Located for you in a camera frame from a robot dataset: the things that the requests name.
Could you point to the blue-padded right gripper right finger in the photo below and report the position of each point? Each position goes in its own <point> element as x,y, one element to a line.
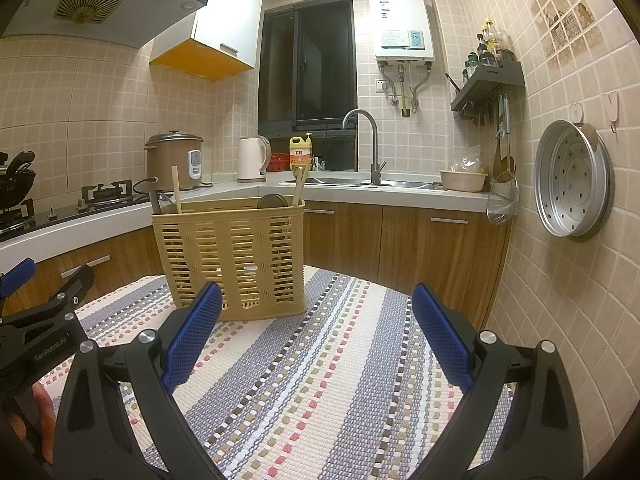
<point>541,437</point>

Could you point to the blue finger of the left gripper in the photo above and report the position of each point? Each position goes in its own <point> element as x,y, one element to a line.
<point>18,276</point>

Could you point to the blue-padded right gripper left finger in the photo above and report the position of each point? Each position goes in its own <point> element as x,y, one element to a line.
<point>93,435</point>

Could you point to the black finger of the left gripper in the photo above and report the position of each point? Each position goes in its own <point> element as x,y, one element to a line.
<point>67,298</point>

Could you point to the person's hand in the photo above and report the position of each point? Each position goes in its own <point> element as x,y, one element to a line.
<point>35,415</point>

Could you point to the gas stove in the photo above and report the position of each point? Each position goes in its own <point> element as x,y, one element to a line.
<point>27,217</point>

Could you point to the black wok on stove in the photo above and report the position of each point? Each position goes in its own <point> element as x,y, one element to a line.
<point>16,178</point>

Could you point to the metal utensil in basket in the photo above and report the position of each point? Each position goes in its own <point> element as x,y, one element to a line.
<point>155,203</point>

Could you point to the left wooden chopstick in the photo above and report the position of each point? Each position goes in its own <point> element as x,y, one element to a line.
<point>176,187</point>

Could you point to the striped woven table mat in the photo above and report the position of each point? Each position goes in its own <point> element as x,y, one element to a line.
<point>349,389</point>

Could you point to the brown rice cooker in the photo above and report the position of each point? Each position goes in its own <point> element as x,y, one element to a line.
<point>175,148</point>

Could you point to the wooden base cabinets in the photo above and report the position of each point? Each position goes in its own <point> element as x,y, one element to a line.
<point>458,254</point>

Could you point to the yellow plastic utensil basket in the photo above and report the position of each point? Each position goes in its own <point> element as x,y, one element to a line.
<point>255,255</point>

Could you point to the dark round ladle head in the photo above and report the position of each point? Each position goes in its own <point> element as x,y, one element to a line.
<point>272,200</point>

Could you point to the white electric kettle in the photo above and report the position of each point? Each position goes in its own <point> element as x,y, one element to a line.
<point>254,155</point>

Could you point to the red container by sink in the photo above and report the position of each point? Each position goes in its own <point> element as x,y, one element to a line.
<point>279,162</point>

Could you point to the pink bowl on counter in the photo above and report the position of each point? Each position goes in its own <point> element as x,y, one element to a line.
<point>462,181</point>

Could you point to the round metal steamer tray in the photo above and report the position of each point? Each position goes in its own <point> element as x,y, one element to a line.
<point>574,180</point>

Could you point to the steel sink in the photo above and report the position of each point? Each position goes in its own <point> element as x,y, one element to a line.
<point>431,186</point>

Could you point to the yellow dish soap bottle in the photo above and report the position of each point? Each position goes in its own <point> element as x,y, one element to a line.
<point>300,150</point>

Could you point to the steel sink faucet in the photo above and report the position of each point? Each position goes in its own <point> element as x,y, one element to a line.
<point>376,165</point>

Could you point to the range hood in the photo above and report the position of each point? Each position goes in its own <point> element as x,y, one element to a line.
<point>131,23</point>

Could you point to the dark window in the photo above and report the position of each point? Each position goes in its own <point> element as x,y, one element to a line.
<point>308,79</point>

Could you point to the bottles on shelf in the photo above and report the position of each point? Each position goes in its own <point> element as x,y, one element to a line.
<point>494,46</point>

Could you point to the white gas water heater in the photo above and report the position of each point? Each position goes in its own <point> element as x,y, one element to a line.
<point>401,31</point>

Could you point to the hanging wire strainer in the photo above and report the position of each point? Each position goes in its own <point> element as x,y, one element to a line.
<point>503,198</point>

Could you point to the right wooden utensil handle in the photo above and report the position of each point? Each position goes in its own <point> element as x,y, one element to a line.
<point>300,174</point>

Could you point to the white wall cabinet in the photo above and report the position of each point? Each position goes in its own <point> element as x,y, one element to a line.
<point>215,42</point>

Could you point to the white wall hook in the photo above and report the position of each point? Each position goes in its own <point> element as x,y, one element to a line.
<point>612,109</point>

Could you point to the black wall spice shelf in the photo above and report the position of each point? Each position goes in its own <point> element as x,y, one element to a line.
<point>485,83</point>

